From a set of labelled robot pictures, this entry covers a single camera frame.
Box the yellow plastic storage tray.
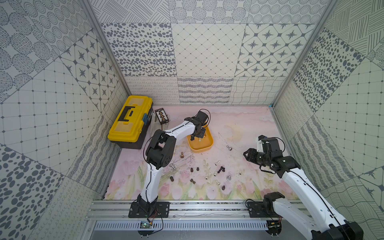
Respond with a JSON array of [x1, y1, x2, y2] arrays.
[[187, 127, 214, 153]]

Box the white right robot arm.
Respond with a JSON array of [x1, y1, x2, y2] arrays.
[[243, 135, 364, 240]]

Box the black chess picture card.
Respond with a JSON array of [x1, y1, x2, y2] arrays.
[[155, 108, 169, 125]]

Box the yellow black toolbox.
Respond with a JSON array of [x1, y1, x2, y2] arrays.
[[108, 96, 153, 150]]

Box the black knight chess piece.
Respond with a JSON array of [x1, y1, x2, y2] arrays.
[[217, 166, 225, 174]]

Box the aluminium rail base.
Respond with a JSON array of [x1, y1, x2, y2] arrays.
[[78, 200, 304, 240]]

